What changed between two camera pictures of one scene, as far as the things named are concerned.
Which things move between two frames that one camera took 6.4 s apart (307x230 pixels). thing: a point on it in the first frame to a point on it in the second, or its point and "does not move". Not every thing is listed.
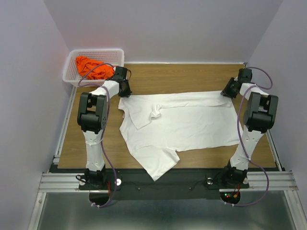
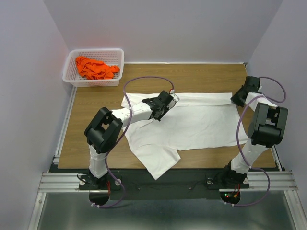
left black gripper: (127, 92) to (166, 109)
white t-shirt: (154, 126) does not move
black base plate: (176, 184) does not move
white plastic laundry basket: (73, 75) does not move
